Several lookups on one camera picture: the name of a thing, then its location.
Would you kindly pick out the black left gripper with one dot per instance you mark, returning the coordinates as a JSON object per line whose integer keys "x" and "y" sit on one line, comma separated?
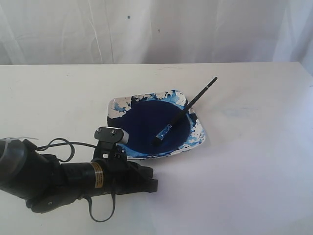
{"x": 115, "y": 174}

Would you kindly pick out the black paintbrush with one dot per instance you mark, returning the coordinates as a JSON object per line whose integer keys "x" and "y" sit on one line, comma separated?
{"x": 161, "y": 135}

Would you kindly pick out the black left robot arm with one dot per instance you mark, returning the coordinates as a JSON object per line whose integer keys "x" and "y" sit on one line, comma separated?
{"x": 46, "y": 184}

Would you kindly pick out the square plate with blue paint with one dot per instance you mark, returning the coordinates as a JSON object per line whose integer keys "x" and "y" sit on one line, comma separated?
{"x": 143, "y": 116}

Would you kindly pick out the white backdrop sheet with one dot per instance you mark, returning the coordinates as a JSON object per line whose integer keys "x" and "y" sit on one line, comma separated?
{"x": 155, "y": 31}

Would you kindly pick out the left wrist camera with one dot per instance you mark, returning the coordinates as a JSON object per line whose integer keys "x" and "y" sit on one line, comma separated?
{"x": 111, "y": 135}

